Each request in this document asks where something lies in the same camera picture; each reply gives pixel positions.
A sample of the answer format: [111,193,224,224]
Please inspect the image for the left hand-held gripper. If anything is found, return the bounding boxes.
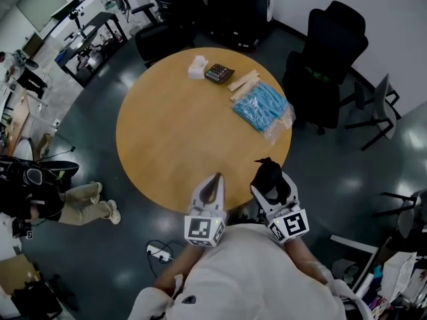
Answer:
[183,172,228,248]

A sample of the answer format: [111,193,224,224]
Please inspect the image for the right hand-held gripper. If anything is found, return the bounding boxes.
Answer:
[250,171,310,245]

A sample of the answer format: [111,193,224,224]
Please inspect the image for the black pouch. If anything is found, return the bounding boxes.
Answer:
[250,157,284,197]

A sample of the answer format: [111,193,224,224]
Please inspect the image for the person's right forearm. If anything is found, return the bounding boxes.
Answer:
[285,237,326,283]

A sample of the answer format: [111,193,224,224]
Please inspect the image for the person's left forearm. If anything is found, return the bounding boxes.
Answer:
[153,243,206,291]

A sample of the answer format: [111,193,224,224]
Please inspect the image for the white power strip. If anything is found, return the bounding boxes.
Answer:
[146,244,173,263]

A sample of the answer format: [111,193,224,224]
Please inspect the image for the person's white shirt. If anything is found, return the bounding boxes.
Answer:
[128,223,373,320]

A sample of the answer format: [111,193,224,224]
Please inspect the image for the clear bag of blue items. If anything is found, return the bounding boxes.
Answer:
[232,81,297,145]

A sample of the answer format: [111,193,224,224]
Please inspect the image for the white shelf board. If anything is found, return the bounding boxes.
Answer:
[330,234,380,255]

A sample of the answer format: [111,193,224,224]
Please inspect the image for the black calculator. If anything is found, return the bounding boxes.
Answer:
[203,63,236,85]

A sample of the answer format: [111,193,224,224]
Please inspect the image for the white tissue pack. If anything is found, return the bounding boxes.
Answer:
[187,55,209,80]

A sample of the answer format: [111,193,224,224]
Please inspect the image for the grey chair with black legs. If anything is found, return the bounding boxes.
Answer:
[344,73,402,151]
[372,188,427,239]

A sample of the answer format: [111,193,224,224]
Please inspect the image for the white perforated basket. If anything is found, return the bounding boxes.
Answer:
[380,251,418,305]

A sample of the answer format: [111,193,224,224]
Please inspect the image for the black round stand base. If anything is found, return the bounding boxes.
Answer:
[39,160,80,180]

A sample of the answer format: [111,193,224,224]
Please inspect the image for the tall black office chair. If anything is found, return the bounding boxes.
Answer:
[282,0,370,136]

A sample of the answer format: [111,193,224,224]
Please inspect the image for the black armrest office chair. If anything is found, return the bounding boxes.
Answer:
[131,2,197,68]

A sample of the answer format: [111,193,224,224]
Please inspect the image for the black cabinet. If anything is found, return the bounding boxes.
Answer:
[149,0,275,51]

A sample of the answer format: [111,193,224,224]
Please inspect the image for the black bag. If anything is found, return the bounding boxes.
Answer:
[11,278,64,320]

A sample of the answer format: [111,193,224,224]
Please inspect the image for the cardboard box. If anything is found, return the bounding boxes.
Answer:
[0,253,41,296]

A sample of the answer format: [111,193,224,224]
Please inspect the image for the wooden desk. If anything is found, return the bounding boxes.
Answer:
[3,88,31,156]

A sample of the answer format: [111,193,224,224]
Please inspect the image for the white desk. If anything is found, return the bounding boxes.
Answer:
[49,0,108,46]

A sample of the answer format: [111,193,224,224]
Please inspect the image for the black cable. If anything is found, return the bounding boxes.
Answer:
[146,240,187,279]

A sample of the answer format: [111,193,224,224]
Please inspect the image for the black frame desk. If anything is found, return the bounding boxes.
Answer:
[61,11,129,88]

